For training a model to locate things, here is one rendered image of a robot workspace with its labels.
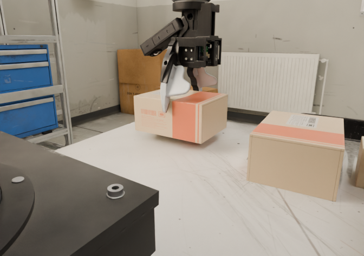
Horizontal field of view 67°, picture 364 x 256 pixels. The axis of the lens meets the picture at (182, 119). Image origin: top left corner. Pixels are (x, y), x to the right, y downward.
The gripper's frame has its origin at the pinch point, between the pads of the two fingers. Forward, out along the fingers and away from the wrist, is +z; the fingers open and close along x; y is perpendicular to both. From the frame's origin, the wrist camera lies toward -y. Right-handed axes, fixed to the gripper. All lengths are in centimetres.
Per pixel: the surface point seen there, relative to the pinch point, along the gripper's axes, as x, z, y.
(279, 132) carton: -8.5, -0.4, 22.3
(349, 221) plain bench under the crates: -14.7, 7.0, 32.4
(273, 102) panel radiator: 240, 48, -36
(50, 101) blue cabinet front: 59, 26, -138
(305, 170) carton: -11.2, 3.4, 26.7
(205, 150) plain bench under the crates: -4.0, 7.1, 7.9
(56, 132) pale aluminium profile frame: 60, 48, -137
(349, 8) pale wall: 252, -41, 18
